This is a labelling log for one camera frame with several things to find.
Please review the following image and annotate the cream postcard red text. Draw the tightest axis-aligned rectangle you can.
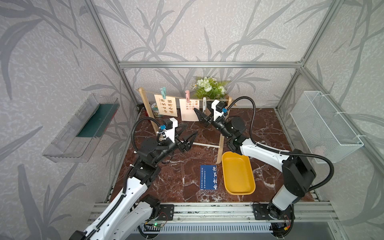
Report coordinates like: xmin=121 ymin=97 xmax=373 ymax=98
xmin=179 ymin=99 xmax=200 ymax=122

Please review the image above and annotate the white clothespin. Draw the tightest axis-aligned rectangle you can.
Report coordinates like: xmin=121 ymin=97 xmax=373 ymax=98
xmin=202 ymin=97 xmax=207 ymax=113

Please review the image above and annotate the yellow postcard black text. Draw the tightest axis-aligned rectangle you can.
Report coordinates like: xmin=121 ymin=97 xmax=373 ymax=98
xmin=154 ymin=95 xmax=178 ymax=117

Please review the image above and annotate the pink clothespin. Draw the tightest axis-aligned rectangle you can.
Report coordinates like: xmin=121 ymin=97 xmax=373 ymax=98
xmin=185 ymin=90 xmax=191 ymax=103

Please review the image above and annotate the blue postcard white text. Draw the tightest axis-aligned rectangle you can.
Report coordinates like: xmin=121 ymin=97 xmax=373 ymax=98
xmin=200 ymin=165 xmax=218 ymax=190

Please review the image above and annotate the green clothespin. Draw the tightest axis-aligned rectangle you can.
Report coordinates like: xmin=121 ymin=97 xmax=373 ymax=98
xmin=161 ymin=87 xmax=167 ymax=100

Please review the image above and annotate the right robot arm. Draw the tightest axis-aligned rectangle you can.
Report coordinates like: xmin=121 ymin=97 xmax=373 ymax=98
xmin=194 ymin=109 xmax=316 ymax=219

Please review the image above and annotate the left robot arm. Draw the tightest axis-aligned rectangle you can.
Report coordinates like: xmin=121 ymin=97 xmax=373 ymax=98
xmin=70 ymin=126 xmax=198 ymax=240

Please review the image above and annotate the potted flower plant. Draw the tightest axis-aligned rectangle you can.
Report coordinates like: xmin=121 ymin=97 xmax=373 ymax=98
xmin=191 ymin=77 xmax=230 ymax=100

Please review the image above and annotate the green white tin can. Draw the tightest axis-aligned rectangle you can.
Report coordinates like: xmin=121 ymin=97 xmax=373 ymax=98
xmin=151 ymin=103 xmax=161 ymax=118

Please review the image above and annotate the yellow plastic tray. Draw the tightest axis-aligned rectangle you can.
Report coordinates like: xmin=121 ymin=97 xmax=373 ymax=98
xmin=222 ymin=152 xmax=256 ymax=196

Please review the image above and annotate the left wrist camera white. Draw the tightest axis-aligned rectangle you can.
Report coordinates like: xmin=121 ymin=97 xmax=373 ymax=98
xmin=159 ymin=118 xmax=178 ymax=143

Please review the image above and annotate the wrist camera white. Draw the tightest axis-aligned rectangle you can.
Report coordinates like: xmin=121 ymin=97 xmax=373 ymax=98
xmin=159 ymin=118 xmax=178 ymax=143
xmin=211 ymin=100 xmax=228 ymax=121

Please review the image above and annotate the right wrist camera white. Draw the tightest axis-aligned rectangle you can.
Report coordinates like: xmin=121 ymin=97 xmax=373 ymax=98
xmin=211 ymin=100 xmax=228 ymax=121

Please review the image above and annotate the wooden string rack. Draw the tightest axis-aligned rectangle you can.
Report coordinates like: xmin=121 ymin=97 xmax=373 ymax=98
xmin=138 ymin=87 xmax=225 ymax=164

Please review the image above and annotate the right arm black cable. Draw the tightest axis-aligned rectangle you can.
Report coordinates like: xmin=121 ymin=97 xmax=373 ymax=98
xmin=226 ymin=95 xmax=335 ymax=193

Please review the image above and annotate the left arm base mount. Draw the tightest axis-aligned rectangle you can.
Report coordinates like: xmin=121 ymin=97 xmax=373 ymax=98
xmin=148 ymin=204 xmax=175 ymax=221

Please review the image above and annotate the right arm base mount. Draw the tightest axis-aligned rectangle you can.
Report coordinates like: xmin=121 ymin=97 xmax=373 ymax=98
xmin=252 ymin=202 xmax=295 ymax=220

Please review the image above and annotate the clear wall shelf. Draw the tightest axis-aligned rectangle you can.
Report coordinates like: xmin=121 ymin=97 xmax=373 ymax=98
xmin=43 ymin=94 xmax=120 ymax=163

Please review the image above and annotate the white wire basket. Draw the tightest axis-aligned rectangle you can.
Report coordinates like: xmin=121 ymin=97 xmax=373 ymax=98
xmin=291 ymin=91 xmax=364 ymax=163

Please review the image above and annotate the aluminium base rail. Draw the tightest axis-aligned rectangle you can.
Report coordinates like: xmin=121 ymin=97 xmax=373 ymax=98
xmin=87 ymin=202 xmax=347 ymax=240

